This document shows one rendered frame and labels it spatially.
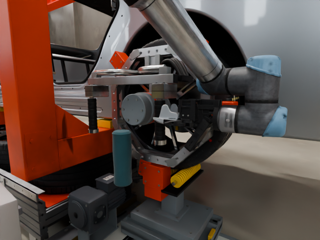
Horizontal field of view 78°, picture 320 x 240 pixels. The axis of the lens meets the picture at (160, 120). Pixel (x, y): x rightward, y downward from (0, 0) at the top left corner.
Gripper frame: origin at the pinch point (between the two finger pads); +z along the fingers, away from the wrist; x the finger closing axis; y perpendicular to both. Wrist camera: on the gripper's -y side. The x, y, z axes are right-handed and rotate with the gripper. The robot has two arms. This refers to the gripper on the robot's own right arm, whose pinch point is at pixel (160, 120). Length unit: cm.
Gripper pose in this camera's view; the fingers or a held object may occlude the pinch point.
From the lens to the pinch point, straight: 65.6
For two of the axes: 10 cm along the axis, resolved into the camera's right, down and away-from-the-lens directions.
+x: -5.3, 1.2, -8.4
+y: 0.0, -9.9, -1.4
